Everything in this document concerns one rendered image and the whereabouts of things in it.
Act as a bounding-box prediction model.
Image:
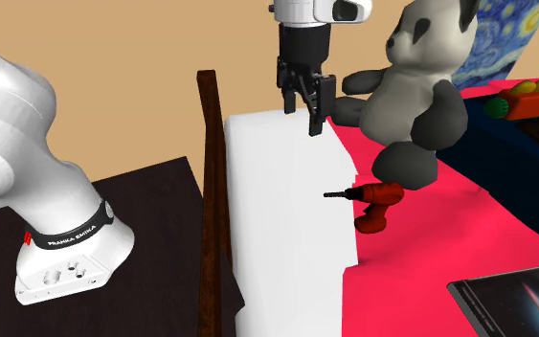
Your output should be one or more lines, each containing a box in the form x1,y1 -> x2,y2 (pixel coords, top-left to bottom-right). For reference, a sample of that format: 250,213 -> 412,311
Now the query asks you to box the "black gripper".
276,22 -> 337,138

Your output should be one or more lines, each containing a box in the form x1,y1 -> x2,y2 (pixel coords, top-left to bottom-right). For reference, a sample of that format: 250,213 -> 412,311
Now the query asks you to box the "grey and white panda plush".
331,0 -> 482,191

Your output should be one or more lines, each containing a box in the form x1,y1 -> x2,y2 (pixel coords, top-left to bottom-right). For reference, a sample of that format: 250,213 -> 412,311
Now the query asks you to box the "red toy drill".
323,181 -> 406,235

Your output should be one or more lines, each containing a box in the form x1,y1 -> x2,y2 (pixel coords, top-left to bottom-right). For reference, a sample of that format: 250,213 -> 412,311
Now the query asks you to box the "bed with red cover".
196,69 -> 539,337

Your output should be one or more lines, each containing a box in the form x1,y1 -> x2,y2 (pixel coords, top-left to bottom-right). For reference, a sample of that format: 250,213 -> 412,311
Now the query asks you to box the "dark robot stand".
0,155 -> 246,337

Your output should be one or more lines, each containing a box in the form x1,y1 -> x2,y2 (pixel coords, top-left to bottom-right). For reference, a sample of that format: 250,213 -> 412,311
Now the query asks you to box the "dark blue box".
436,72 -> 539,252

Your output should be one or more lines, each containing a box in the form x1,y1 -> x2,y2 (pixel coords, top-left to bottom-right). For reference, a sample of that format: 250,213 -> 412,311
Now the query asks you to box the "orange toy with yellow and green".
483,78 -> 539,122

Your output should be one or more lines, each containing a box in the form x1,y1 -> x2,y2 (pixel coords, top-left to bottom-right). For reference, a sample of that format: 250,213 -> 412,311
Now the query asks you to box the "dark glossy book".
446,261 -> 539,337

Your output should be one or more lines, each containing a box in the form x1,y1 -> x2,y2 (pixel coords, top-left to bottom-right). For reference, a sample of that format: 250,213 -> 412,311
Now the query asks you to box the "blue and yellow wall picture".
450,0 -> 539,91

